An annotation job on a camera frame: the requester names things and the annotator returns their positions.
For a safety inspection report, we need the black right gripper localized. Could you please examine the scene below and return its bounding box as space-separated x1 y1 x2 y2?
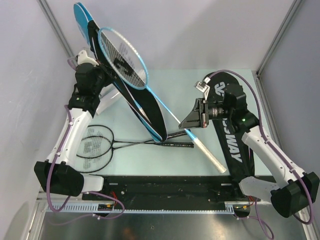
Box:
179 97 233 129

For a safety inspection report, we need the blue racket bag cover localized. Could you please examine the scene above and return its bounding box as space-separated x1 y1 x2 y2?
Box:
73 2 168 142

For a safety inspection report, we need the blue racket white grip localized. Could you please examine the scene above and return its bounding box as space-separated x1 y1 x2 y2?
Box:
97 26 228 174

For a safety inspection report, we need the black racket bag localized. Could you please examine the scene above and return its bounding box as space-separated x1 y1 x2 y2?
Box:
206 72 255 183

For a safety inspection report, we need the white shuttlecock tube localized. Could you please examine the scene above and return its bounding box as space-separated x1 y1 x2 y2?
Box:
96 84 147 117

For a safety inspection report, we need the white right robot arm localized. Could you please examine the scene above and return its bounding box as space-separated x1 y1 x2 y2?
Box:
179 81 320 218

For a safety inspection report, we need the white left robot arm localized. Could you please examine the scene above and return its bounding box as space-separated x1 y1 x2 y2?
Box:
34 63 111 200

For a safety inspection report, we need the black racket upper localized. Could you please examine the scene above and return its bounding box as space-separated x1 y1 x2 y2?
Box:
81 124 194 155

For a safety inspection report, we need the black racket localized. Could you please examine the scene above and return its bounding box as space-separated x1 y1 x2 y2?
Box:
81 124 194 155
75 135 195 174

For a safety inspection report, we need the black racket lower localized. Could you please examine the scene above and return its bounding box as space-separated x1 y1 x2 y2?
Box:
75 135 195 174

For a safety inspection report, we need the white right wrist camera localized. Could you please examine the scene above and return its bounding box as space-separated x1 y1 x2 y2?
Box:
194 77 211 100

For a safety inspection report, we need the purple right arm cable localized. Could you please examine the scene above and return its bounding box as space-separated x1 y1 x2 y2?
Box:
204 69 316 240

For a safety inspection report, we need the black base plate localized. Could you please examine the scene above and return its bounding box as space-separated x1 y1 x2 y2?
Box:
82 175 261 211

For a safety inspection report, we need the aluminium frame post left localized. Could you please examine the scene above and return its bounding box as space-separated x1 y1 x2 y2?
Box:
37 0 77 73

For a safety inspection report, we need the aluminium frame post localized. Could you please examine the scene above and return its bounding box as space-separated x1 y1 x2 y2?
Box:
37 0 77 73
255 0 305 77

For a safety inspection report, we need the grey cable duct rail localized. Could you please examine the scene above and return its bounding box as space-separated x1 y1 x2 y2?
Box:
61 202 250 214

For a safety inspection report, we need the aluminium side rail right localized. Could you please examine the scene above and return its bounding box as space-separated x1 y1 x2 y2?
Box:
252 70 320 240

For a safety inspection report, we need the aluminium frame post right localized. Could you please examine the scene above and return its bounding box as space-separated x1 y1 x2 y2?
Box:
255 0 305 77

